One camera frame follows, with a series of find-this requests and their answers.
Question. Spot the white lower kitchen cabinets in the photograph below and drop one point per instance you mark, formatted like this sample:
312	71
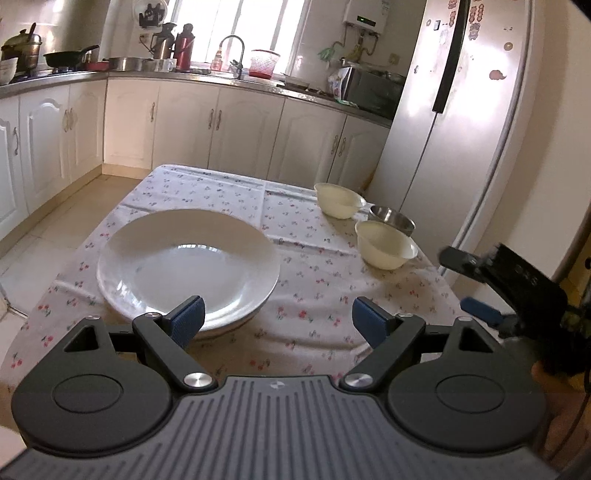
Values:
60	131

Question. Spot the silver refrigerator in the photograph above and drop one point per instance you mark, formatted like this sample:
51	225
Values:
445	162

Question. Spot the cherry print tablecloth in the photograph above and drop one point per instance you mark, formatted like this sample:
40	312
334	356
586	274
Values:
305	327

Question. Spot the black frying pan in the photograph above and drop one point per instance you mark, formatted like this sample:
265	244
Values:
67	59

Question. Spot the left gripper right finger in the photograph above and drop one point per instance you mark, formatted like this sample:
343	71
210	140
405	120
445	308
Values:
394	340

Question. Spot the stainless steel bowl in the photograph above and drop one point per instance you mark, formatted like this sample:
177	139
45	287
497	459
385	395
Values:
392	218

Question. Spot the red thermos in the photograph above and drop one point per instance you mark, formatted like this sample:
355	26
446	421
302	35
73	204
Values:
183	48

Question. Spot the cream bowl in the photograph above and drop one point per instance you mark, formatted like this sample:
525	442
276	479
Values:
338	202
384	247

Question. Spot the kitchen window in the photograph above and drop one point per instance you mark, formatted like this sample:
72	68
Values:
270	25

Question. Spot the pink plastic basket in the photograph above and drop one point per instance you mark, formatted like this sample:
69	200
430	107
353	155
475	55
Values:
262	63

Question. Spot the white water heater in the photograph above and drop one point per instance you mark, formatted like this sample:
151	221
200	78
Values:
370	15

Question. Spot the brass stock pot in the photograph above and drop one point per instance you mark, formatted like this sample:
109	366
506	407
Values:
25	47

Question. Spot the steel kettle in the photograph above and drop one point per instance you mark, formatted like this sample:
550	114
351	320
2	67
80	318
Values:
161	43

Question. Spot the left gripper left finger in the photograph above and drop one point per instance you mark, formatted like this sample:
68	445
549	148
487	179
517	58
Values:
162	341

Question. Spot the white utensil holder wall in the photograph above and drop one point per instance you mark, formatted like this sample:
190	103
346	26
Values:
149	13

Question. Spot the large white plate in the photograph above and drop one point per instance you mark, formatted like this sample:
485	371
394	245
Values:
157	261

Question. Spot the black microwave oven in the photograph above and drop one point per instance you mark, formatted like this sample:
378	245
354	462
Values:
376	92

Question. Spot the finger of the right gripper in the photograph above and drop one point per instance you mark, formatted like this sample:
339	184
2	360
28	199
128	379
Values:
467	264
482	311

